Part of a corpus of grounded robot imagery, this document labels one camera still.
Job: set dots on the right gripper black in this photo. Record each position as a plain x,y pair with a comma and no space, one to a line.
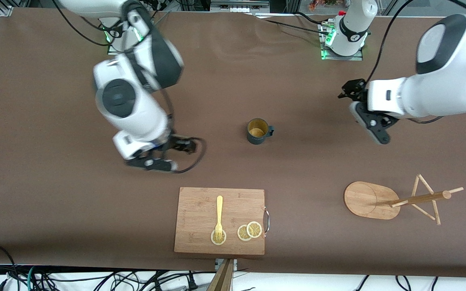
181,145

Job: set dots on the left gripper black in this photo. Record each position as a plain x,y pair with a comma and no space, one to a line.
354,89

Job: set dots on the teal mug with yellow interior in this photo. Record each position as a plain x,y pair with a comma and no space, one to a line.
257,131

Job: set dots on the left white Franka arm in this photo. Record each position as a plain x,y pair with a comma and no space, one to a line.
439,81

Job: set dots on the wooden mug rack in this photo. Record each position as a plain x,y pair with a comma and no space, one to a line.
364,200

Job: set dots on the yellow plastic fork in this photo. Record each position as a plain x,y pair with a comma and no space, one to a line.
219,210

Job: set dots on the brown table cover mat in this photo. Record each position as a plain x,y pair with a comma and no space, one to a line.
257,81

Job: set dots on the lemon slice under fork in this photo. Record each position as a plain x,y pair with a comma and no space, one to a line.
213,239

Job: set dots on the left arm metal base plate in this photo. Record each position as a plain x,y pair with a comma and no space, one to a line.
356,56

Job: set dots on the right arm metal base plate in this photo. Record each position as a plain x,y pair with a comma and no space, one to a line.
113,50

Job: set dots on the wooden post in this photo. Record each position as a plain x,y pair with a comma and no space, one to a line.
221,279

